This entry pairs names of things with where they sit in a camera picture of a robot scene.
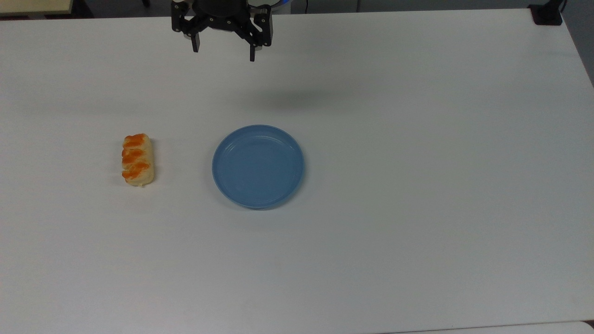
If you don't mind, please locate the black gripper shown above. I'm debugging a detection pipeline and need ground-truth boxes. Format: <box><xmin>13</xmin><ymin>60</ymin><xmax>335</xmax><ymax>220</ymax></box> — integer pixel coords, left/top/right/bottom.
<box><xmin>171</xmin><ymin>0</ymin><xmax>273</xmax><ymax>62</ymax></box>

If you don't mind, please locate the orange glazed bread roll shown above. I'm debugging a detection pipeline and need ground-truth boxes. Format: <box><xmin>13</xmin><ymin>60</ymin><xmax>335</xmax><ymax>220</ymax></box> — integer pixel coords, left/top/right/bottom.
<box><xmin>122</xmin><ymin>133</ymin><xmax>155</xmax><ymax>188</ymax></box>

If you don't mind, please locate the blue round plate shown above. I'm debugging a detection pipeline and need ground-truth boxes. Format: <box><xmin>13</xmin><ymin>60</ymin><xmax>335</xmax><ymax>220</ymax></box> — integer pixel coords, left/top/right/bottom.
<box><xmin>212</xmin><ymin>124</ymin><xmax>305</xmax><ymax>210</ymax></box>

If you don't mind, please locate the beige wooden desk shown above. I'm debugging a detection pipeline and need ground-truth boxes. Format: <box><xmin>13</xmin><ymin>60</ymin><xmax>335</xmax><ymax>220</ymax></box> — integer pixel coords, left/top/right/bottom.
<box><xmin>0</xmin><ymin>0</ymin><xmax>75</xmax><ymax>17</ymax></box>

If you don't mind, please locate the black clamp-mounted stand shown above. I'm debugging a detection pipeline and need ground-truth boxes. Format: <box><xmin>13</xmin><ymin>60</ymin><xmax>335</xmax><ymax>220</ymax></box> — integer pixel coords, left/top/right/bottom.
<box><xmin>529</xmin><ymin>0</ymin><xmax>568</xmax><ymax>26</ymax></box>

